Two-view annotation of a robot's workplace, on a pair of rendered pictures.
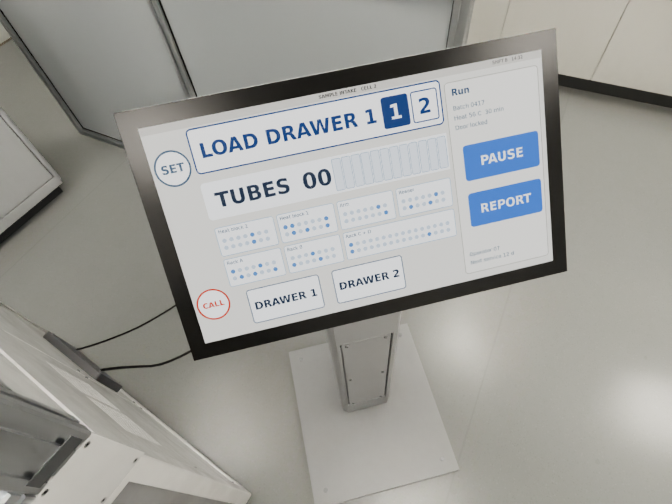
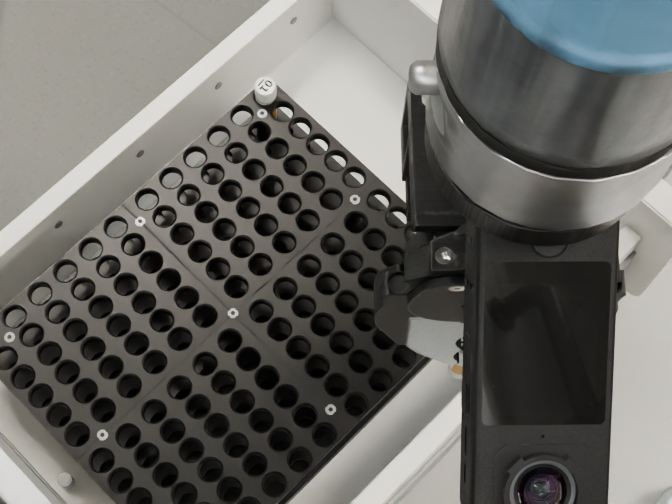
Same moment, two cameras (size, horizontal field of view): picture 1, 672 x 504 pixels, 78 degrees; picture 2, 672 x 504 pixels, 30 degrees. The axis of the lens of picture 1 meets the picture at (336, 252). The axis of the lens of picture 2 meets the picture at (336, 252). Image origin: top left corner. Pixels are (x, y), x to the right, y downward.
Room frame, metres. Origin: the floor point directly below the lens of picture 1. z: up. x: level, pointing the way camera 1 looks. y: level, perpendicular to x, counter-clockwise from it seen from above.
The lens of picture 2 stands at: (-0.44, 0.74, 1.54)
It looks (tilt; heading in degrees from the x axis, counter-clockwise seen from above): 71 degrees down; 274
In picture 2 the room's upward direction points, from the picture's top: 2 degrees clockwise
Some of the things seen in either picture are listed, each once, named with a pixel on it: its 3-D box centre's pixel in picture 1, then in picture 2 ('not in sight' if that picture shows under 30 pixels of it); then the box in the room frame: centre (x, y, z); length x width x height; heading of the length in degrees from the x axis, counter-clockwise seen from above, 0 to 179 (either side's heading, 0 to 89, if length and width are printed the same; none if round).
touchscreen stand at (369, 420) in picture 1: (365, 353); not in sight; (0.36, -0.04, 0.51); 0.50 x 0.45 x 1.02; 8
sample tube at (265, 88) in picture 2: not in sight; (266, 103); (-0.38, 0.43, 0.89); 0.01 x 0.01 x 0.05
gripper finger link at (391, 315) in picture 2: not in sight; (434, 295); (-0.47, 0.59, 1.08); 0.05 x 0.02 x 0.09; 7
